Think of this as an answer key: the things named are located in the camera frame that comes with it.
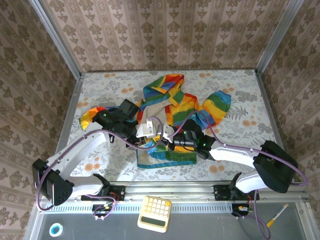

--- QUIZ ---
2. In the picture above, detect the aluminium frame post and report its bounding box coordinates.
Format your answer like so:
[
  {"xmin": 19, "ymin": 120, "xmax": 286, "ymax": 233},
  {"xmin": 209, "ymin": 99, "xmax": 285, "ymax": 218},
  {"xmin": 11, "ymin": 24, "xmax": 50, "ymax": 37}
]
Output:
[
  {"xmin": 28, "ymin": 0, "xmax": 82, "ymax": 80},
  {"xmin": 254, "ymin": 0, "xmax": 305, "ymax": 73}
]

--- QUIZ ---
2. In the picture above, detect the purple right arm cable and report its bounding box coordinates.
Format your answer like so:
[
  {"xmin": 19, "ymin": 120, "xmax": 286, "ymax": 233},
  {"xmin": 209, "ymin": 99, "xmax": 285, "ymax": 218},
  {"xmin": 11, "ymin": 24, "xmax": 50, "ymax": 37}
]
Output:
[{"xmin": 167, "ymin": 111, "xmax": 309, "ymax": 240}]

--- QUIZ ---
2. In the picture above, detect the yellow white pen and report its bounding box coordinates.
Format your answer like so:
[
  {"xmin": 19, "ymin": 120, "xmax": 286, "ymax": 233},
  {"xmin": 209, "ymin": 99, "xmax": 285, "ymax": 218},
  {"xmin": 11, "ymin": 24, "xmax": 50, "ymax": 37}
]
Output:
[{"xmin": 265, "ymin": 203, "xmax": 289, "ymax": 228}]

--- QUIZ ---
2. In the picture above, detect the blue white tape roll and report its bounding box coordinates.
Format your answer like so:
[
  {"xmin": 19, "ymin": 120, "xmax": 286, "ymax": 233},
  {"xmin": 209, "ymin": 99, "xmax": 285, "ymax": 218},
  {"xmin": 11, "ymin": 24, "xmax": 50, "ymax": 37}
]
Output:
[{"xmin": 48, "ymin": 222, "xmax": 63, "ymax": 237}]

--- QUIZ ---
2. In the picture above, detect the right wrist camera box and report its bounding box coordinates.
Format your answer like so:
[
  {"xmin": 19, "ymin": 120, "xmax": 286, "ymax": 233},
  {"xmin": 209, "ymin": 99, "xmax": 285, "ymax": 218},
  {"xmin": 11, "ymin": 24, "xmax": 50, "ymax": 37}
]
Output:
[{"xmin": 162, "ymin": 124, "xmax": 177, "ymax": 139}]

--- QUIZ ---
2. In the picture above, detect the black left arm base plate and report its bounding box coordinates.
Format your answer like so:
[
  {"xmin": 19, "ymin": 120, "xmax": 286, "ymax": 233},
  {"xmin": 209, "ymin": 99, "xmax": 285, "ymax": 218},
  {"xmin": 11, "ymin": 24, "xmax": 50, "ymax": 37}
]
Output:
[{"xmin": 81, "ymin": 185, "xmax": 126, "ymax": 202}]

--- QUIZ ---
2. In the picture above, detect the black connector box with wires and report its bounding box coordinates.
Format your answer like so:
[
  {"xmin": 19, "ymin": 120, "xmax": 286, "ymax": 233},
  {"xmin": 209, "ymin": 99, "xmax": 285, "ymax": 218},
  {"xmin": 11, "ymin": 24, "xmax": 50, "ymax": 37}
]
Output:
[
  {"xmin": 231, "ymin": 203, "xmax": 251, "ymax": 217},
  {"xmin": 92, "ymin": 203, "xmax": 118, "ymax": 217}
]

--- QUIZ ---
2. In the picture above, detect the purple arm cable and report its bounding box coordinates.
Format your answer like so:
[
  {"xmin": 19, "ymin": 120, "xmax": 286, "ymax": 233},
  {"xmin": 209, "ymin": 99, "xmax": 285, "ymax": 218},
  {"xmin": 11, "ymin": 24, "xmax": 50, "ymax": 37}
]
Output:
[
  {"xmin": 34, "ymin": 116, "xmax": 165, "ymax": 221},
  {"xmin": 167, "ymin": 111, "xmax": 309, "ymax": 240}
]

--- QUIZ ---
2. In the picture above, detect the cream yellow calculator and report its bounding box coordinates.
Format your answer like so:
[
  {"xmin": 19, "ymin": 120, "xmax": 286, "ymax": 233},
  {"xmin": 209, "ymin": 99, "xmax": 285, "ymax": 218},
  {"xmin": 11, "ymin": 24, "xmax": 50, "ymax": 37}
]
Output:
[{"xmin": 136, "ymin": 195, "xmax": 173, "ymax": 234}]

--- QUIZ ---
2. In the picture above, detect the rainbow striped zip jacket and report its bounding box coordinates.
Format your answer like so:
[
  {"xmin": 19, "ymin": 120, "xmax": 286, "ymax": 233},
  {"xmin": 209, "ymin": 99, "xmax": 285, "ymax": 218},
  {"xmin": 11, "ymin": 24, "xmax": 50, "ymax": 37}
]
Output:
[{"xmin": 78, "ymin": 73, "xmax": 232, "ymax": 170}]

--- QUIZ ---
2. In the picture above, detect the slotted grey cable duct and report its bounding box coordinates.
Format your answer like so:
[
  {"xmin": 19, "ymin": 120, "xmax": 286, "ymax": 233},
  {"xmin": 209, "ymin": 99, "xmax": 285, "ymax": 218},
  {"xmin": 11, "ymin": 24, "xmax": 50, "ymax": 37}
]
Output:
[{"xmin": 44, "ymin": 201, "xmax": 235, "ymax": 214}]

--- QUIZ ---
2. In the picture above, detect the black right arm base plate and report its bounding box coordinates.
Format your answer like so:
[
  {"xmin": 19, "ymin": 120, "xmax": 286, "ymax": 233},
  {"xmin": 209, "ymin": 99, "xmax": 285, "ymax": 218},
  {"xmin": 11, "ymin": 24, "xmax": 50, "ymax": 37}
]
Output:
[{"xmin": 213, "ymin": 184, "xmax": 260, "ymax": 201}]

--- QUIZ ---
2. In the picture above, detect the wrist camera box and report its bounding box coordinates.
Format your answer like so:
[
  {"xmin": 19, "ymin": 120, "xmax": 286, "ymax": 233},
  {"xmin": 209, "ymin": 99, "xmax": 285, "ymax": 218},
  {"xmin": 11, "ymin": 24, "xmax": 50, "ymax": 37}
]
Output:
[
  {"xmin": 136, "ymin": 117, "xmax": 164, "ymax": 140},
  {"xmin": 162, "ymin": 124, "xmax": 177, "ymax": 139}
]

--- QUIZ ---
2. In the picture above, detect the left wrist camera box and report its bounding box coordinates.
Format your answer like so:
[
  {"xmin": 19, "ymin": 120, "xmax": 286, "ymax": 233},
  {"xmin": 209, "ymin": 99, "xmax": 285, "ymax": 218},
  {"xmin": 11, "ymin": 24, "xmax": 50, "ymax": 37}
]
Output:
[{"xmin": 136, "ymin": 117, "xmax": 164, "ymax": 140}]

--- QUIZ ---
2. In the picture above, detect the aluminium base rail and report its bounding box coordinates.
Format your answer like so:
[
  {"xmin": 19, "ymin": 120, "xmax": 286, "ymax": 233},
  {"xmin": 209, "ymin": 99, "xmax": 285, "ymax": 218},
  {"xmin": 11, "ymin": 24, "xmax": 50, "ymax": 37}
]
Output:
[{"xmin": 37, "ymin": 181, "xmax": 310, "ymax": 202}]

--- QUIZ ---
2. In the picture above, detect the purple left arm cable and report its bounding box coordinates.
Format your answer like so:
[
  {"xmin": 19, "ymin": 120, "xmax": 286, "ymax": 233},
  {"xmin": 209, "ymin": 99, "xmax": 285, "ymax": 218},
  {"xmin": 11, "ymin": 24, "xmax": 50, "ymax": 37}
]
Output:
[{"xmin": 34, "ymin": 116, "xmax": 165, "ymax": 221}]

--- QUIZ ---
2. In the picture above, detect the aluminium table side rail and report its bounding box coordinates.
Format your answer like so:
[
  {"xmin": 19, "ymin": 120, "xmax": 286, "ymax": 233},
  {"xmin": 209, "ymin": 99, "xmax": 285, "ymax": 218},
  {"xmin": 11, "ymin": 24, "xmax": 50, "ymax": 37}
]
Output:
[
  {"xmin": 254, "ymin": 69, "xmax": 286, "ymax": 147},
  {"xmin": 53, "ymin": 73, "xmax": 85, "ymax": 163}
]

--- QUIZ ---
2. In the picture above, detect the floral leaf print tablecloth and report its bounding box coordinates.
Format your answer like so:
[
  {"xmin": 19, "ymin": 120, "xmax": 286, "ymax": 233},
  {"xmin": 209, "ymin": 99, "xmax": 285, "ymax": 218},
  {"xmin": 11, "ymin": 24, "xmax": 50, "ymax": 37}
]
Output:
[{"xmin": 62, "ymin": 69, "xmax": 291, "ymax": 182}]

